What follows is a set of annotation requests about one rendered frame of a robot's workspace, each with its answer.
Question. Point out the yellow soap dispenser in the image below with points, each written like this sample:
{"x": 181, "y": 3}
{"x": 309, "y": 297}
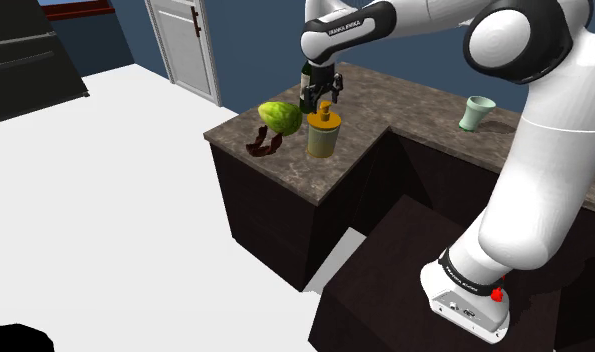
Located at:
{"x": 323, "y": 134}

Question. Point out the black refrigerator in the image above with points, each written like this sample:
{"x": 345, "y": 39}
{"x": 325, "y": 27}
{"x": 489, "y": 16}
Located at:
{"x": 19, "y": 58}

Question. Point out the dark green glass bottle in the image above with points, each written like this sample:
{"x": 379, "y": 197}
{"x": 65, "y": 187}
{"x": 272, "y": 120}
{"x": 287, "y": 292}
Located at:
{"x": 304, "y": 90}

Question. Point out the dark brown kitchen counter cabinet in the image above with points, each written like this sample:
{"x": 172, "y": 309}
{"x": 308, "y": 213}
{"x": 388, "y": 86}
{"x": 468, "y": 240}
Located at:
{"x": 268, "y": 214}

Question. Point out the red framed window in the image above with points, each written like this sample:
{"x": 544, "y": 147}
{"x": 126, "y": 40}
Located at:
{"x": 75, "y": 8}

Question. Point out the dark brown robot stand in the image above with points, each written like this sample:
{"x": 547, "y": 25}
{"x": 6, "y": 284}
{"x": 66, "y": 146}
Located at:
{"x": 399, "y": 273}

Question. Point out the green lettuce head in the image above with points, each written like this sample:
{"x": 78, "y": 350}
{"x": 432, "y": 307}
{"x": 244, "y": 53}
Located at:
{"x": 281, "y": 117}

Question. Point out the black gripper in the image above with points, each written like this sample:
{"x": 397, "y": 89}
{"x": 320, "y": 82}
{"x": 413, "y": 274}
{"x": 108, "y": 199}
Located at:
{"x": 319, "y": 76}

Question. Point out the white panel door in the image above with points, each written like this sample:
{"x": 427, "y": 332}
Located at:
{"x": 185, "y": 44}

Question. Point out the pale green vase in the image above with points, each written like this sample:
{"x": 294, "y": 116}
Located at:
{"x": 475, "y": 114}

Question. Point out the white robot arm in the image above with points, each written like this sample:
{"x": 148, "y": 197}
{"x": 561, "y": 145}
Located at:
{"x": 545, "y": 161}

